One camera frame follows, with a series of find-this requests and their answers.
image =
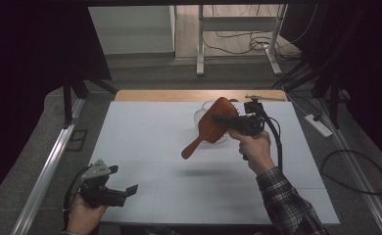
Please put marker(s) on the aluminium floor rail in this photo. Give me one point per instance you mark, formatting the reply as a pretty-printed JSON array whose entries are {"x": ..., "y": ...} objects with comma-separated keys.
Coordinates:
[
  {"x": 48, "y": 169},
  {"x": 352, "y": 163}
]

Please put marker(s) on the white plastic basket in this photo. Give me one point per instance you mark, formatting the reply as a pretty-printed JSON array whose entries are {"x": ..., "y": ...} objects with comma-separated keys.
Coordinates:
[{"x": 199, "y": 116}]

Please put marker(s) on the wooden hairbrush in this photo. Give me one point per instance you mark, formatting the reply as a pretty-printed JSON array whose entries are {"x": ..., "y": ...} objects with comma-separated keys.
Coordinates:
[{"x": 209, "y": 133}]

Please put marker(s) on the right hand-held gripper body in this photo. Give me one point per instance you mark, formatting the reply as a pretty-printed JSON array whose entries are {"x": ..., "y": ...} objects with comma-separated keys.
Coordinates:
[{"x": 252, "y": 124}]

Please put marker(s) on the dark curtain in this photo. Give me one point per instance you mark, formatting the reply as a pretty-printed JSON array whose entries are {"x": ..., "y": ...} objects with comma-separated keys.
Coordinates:
[
  {"x": 22, "y": 81},
  {"x": 375, "y": 65}
]

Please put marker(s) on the person's right hand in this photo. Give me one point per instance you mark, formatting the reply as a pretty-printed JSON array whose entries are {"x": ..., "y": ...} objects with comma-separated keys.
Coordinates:
[{"x": 256, "y": 151}]

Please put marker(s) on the white cabinet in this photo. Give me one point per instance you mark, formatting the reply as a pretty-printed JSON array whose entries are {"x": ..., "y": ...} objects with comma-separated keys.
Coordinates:
[{"x": 132, "y": 29}]

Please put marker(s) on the white table cover board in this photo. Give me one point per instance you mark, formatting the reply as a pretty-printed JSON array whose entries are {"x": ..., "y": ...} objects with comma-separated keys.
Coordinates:
[{"x": 146, "y": 147}]

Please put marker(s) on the wooden table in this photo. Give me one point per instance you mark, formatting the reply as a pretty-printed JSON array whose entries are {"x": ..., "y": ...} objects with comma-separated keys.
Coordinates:
[{"x": 166, "y": 95}]

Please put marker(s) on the black metal stand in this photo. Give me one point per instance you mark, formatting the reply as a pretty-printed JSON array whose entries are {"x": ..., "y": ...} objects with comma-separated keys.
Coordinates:
[{"x": 68, "y": 101}]

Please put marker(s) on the dark floor plate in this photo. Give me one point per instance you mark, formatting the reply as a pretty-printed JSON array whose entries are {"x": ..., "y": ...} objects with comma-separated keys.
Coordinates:
[{"x": 77, "y": 140}]

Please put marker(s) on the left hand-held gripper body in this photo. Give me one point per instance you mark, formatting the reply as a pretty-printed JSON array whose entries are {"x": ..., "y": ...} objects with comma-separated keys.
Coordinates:
[{"x": 97, "y": 194}]

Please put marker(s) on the white power strip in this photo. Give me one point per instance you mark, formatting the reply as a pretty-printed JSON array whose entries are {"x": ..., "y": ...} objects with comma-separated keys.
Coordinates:
[{"x": 319, "y": 127}]

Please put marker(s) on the black tripod stand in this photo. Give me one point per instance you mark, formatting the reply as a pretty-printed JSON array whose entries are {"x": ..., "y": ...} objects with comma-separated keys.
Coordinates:
[{"x": 334, "y": 98}]

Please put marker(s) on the white desk frame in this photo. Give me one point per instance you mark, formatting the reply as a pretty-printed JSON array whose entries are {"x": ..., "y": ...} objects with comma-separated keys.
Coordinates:
[{"x": 238, "y": 23}]

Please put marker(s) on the person's left hand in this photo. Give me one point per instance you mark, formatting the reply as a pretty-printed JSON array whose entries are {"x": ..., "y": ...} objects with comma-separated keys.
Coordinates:
[{"x": 83, "y": 218}]

